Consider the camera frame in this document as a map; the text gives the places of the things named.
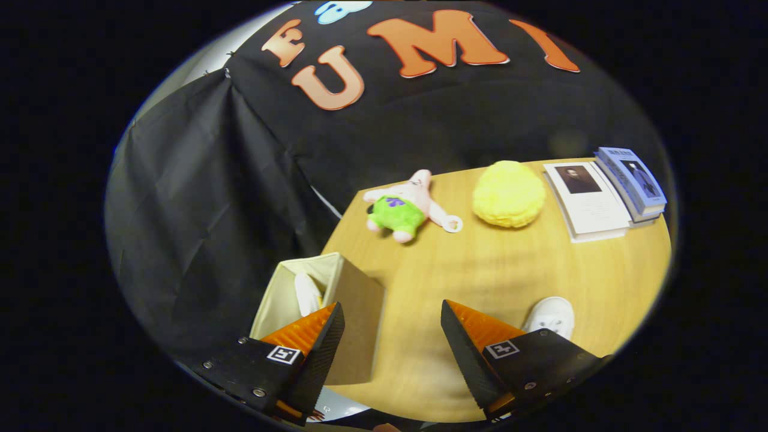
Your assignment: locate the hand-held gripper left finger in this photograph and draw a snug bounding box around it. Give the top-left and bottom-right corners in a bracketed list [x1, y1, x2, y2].
[192, 301, 346, 427]

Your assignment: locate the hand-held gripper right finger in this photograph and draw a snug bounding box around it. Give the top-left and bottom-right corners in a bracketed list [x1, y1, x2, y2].
[440, 299, 614, 421]

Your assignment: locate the beige fabric storage box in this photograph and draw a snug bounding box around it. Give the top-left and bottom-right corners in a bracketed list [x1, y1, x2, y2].
[249, 252, 386, 386]

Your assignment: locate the white canvas shoe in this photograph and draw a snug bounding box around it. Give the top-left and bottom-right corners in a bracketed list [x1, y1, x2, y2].
[521, 296, 575, 341]
[294, 273, 325, 317]

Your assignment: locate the pink starfish plush toy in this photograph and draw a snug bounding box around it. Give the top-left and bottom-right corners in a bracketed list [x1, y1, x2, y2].
[363, 169, 464, 244]

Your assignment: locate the yellow fluffy plush toy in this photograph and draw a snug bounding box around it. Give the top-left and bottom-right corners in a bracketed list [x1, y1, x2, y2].
[472, 160, 547, 229]

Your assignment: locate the white portrait cover book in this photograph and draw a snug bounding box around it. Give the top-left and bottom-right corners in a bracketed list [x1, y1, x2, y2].
[543, 161, 632, 244]

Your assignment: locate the black backdrop cloth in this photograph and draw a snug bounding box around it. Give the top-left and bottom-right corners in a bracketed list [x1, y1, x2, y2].
[105, 0, 667, 364]

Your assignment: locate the blue cover book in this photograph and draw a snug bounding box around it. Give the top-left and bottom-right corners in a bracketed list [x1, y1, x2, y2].
[594, 147, 668, 224]

